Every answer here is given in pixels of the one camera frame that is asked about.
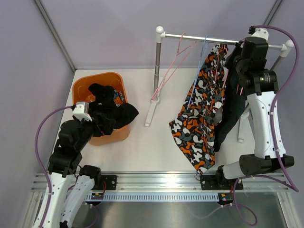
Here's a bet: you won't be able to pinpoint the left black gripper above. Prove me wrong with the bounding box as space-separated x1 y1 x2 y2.
74 113 115 151

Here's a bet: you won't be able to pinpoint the black shorts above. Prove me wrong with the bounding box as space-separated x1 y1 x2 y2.
88 83 139 130

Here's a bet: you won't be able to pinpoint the blue orange patterned shorts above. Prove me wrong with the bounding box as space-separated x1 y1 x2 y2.
113 90 125 107

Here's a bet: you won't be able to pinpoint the blue wire hanger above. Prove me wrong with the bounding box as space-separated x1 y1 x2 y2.
186 35 208 110

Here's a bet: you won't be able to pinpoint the pink wire hanger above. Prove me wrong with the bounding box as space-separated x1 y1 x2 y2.
150 33 197 101

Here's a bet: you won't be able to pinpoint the orange grey camouflage shorts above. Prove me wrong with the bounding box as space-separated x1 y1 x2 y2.
169 46 225 174

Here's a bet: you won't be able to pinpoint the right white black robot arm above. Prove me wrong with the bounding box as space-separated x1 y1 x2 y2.
215 37 295 189

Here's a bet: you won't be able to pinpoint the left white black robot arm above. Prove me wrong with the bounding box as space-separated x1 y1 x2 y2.
33 120 117 228

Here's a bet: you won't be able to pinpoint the dark navy shorts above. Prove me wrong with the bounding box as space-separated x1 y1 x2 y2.
213 54 246 152

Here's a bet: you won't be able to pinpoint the silver clothes rack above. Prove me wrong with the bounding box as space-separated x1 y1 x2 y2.
144 25 299 146

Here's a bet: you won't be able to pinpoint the orange plastic laundry basket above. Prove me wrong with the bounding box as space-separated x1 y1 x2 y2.
72 72 130 146

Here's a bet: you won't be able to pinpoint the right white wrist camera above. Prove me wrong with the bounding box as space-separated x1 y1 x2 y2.
248 26 269 41

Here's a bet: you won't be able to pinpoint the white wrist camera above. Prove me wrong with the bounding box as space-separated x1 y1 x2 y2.
248 26 269 41
72 102 92 122

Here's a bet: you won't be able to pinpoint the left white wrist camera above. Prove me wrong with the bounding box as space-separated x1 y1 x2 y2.
72 102 92 122

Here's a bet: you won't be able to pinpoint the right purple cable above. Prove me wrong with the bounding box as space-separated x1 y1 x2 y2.
234 25 299 225

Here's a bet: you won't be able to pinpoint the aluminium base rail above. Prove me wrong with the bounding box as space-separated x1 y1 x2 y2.
30 172 289 193

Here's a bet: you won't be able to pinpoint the white slotted cable duct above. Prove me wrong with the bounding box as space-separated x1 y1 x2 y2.
81 192 219 202

